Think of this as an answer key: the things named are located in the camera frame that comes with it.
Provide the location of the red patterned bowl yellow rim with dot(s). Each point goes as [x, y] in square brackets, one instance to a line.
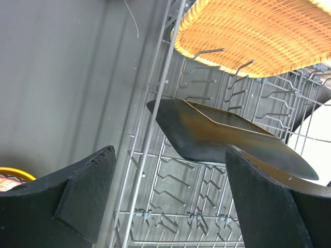
[12, 177]

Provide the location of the black floral square plate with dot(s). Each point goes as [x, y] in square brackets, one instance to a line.
[201, 133]

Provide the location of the yellow woven-pattern plate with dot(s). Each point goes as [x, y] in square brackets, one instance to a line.
[255, 38]

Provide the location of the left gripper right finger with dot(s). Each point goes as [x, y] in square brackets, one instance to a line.
[275, 208]

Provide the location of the white square plate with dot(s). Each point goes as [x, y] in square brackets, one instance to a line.
[311, 140]

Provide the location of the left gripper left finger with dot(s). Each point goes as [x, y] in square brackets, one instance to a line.
[62, 209]

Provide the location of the grey wire dish rack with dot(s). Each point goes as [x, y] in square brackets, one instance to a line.
[224, 72]

